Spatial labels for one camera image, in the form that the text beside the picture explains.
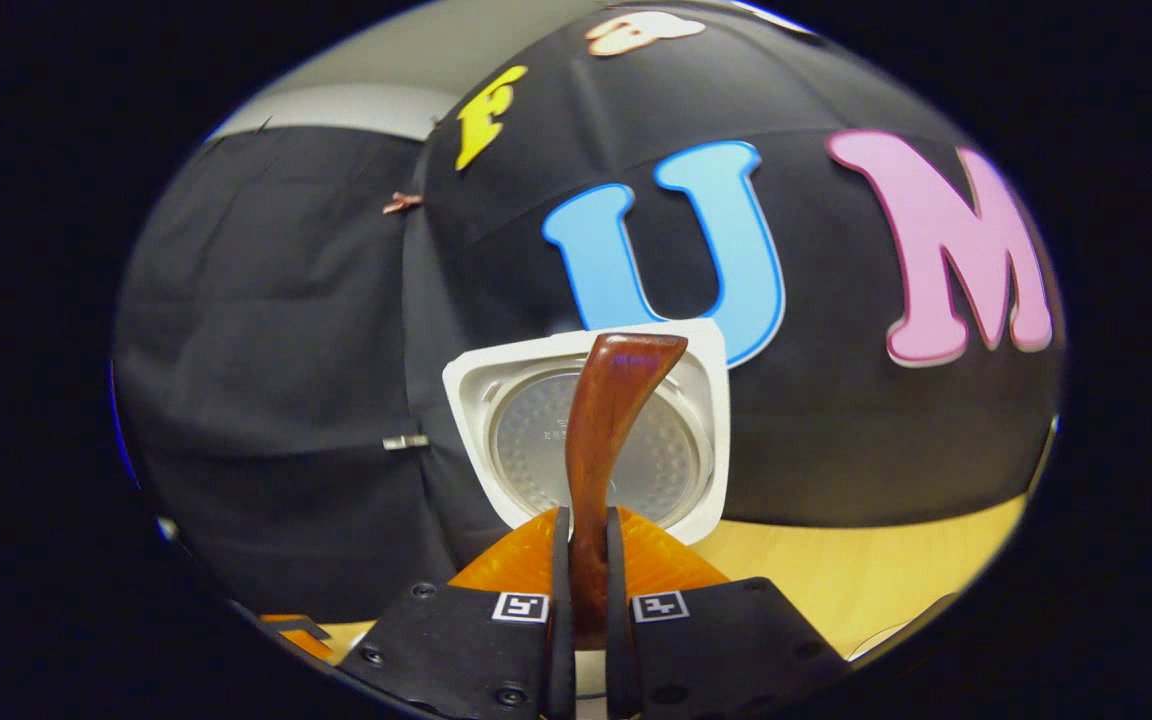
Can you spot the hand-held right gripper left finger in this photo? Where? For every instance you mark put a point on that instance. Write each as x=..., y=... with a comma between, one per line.
x=561, y=650

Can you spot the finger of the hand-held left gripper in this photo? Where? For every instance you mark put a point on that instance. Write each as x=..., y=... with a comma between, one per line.
x=301, y=638

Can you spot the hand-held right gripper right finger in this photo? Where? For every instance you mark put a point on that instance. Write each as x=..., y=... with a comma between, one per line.
x=621, y=650

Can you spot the brown wooden spoon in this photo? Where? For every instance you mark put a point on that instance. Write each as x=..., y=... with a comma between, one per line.
x=601, y=420

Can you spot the white rice cooker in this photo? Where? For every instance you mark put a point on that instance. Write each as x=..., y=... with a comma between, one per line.
x=496, y=400

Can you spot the silver cloth clip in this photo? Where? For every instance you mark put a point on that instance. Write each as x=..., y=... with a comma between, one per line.
x=405, y=441

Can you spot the black backdrop cloth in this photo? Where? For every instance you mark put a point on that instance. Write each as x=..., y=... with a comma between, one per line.
x=836, y=450

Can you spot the red cloth clip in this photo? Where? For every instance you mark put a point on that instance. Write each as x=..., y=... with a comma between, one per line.
x=403, y=202

